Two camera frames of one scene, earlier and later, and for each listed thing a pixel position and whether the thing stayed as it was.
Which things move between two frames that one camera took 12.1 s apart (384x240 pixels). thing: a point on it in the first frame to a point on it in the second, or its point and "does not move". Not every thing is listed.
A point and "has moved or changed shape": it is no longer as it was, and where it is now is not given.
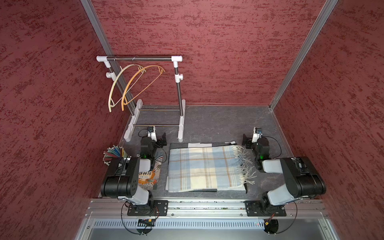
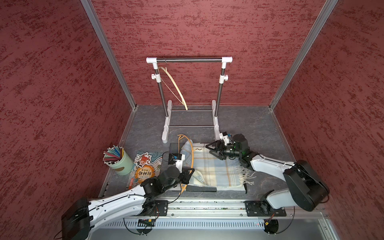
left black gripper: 159,141 to 185,173
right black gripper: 248,140 to 218,144
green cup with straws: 115,151 does not move
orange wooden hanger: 123,95 to 179,136
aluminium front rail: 206,209 does not move
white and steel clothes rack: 130,133 to 224,60
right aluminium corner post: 325,12 does not move
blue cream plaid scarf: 203,169 has moved or changed shape
